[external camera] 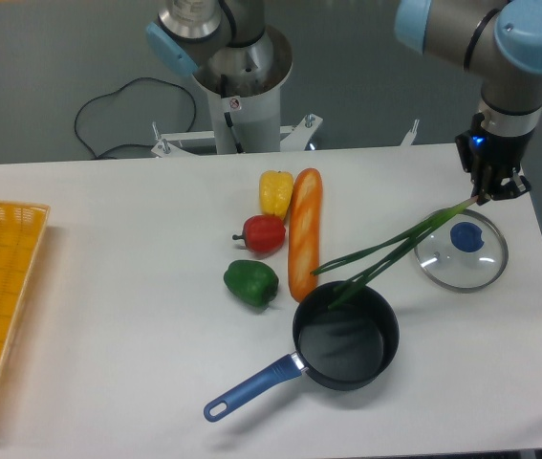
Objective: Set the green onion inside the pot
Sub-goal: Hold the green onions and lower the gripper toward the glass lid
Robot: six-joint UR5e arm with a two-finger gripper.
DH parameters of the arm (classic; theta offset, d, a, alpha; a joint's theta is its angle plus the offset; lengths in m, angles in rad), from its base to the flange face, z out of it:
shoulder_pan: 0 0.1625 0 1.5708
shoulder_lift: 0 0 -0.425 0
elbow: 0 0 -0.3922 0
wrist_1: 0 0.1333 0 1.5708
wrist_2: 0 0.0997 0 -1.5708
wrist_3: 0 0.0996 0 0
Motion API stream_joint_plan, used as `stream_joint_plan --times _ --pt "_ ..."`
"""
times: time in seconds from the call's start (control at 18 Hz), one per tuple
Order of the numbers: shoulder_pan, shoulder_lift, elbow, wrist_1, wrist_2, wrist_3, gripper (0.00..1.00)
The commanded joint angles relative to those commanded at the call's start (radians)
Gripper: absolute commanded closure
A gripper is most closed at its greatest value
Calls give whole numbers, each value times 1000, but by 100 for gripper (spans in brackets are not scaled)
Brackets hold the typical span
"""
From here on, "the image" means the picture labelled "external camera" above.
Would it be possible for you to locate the orange baguette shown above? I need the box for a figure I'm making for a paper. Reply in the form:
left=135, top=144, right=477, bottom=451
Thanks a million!
left=288, top=168, right=323, bottom=302

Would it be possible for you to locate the glass lid with blue knob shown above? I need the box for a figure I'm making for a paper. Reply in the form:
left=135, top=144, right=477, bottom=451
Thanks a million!
left=414, top=209, right=509, bottom=293

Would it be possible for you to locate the black cable on floor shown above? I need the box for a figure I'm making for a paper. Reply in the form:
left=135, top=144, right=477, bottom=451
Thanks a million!
left=74, top=76, right=197, bottom=161

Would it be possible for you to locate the yellow bell pepper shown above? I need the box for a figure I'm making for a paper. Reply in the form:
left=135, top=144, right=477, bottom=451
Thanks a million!
left=259, top=170, right=294, bottom=220

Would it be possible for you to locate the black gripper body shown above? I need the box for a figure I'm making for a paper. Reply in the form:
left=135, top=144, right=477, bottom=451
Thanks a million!
left=455, top=112, right=533, bottom=184

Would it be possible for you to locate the red bell pepper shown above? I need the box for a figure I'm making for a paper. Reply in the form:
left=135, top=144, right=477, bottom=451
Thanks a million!
left=232, top=215, right=286, bottom=255

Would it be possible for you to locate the silver blue-capped robot arm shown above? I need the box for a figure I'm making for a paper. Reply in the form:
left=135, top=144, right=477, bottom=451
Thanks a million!
left=145, top=1, right=542, bottom=204

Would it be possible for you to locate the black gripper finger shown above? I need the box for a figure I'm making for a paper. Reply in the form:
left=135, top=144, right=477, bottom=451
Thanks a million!
left=470, top=162, right=489, bottom=206
left=488, top=166, right=531, bottom=201

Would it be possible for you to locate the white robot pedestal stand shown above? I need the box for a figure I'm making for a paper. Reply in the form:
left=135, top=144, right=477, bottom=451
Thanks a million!
left=146, top=23, right=323, bottom=154

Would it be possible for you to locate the green onion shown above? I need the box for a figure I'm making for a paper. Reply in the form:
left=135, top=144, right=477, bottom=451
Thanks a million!
left=311, top=195, right=479, bottom=309

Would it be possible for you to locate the black pot with blue handle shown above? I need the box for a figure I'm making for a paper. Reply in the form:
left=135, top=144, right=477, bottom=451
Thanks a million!
left=204, top=281, right=400, bottom=423

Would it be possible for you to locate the green bell pepper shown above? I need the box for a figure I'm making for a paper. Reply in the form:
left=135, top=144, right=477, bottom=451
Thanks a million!
left=223, top=260, right=279, bottom=308

